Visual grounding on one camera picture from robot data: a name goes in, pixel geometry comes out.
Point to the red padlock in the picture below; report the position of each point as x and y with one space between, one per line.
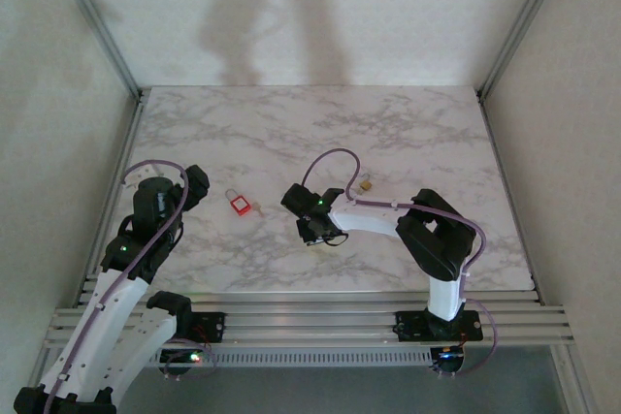
239 204

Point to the red padlock key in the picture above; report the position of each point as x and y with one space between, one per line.
258 211

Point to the small brass padlock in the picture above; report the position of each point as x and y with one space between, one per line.
365 185

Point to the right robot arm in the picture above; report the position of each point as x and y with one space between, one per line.
369 220

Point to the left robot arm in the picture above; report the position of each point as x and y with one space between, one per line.
140 341

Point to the controller board with LED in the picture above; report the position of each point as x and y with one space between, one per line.
186 359
448 359

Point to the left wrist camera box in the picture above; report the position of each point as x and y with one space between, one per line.
155 171

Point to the aluminium table side rail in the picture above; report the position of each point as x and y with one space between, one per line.
131 142
507 191

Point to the aluminium rail frame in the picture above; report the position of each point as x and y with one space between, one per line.
310 322

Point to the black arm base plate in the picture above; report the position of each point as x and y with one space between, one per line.
208 327
412 328

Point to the aluminium frame post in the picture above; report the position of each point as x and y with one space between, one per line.
43 365
524 21
97 21
575 380

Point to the aluminium lower frame post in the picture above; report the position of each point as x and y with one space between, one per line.
43 365
575 380

